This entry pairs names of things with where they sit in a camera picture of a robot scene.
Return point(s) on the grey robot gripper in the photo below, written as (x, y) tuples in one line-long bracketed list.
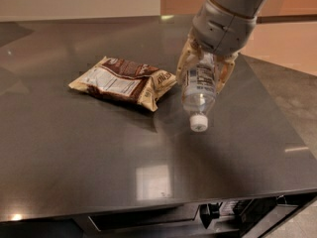
[(222, 30)]

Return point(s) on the clear blue-label plastic bottle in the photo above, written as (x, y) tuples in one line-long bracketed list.
[(199, 93)]

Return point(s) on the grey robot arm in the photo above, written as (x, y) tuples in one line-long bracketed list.
[(220, 28)]

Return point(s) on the brown and cream snack bag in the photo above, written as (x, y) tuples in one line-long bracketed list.
[(126, 80)]

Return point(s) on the dark table under-frame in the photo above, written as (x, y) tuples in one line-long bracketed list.
[(235, 218)]

